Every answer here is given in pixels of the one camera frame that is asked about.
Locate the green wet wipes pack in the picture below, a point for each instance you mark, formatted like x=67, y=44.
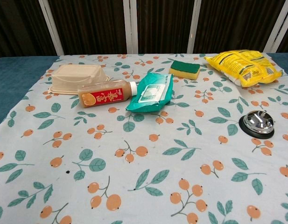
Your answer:
x=150, y=93

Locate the white metal frame post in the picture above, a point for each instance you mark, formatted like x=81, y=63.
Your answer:
x=192, y=25
x=131, y=25
x=275, y=25
x=51, y=25

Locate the yellow and green sponge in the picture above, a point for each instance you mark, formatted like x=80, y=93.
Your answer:
x=184, y=68

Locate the juice bottle with red label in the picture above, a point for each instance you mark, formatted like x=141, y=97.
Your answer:
x=104, y=95

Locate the fruit and leaf print tablecloth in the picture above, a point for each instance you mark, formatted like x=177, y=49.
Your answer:
x=143, y=168

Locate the chrome bell with black base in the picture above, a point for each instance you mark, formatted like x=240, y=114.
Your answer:
x=257, y=123

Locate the yellow plastic snack bag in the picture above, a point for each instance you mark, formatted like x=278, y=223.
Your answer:
x=246, y=65

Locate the beige lidded food container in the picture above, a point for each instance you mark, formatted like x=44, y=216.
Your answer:
x=75, y=77

